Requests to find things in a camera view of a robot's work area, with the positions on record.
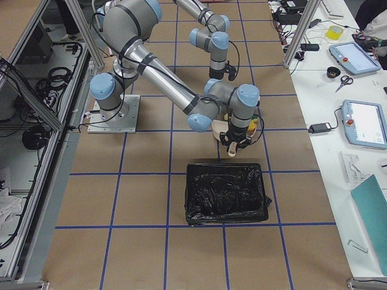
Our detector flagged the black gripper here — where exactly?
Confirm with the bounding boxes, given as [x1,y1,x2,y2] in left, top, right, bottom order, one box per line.
[209,60,236,81]
[220,127,252,151]

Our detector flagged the beige plastic dustpan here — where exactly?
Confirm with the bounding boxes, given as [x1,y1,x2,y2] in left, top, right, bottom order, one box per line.
[212,118,260,157]

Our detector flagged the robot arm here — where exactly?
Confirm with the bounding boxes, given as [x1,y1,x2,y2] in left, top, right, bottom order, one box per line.
[89,1,260,154]
[175,1,238,81]

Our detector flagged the black bag lined bin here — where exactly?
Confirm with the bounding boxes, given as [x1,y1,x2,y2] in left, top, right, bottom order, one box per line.
[184,163,272,225]

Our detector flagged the yellow green sponge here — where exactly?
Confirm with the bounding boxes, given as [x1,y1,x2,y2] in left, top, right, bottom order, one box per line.
[247,118,258,135]

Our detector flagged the black power adapter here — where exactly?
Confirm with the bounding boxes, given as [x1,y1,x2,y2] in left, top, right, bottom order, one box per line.
[308,123,333,134]

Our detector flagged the small black bowl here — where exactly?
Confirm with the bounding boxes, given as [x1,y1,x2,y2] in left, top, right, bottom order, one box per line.
[326,66,341,79]

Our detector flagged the black scissors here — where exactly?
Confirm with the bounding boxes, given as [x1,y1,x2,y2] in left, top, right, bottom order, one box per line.
[336,75,354,92]

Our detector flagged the yellow tape roll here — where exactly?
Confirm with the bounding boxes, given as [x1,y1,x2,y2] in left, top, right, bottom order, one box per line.
[325,25,343,40]

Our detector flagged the near blue teach pendant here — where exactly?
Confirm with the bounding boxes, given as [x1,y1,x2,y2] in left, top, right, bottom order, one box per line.
[341,100,386,150]

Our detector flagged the blue teach pendant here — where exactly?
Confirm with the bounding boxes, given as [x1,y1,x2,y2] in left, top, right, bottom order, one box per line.
[329,42,382,75]
[341,100,386,150]

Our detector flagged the far blue teach pendant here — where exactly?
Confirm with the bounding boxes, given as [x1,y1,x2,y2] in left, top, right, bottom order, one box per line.
[329,42,382,75]

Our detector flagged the teal folder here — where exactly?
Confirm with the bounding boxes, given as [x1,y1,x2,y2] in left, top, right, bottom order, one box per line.
[351,175,386,245]

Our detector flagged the metal allen key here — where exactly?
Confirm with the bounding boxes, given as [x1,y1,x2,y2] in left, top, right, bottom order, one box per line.
[347,239,369,254]

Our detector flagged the crumpled white cloth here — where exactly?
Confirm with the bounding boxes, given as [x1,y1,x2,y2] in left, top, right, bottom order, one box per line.
[1,187,22,227]

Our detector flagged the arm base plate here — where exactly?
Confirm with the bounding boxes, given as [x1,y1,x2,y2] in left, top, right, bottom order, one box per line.
[87,94,140,134]

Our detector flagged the aluminium frame post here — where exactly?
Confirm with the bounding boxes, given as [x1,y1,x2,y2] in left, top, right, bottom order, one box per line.
[283,0,320,68]

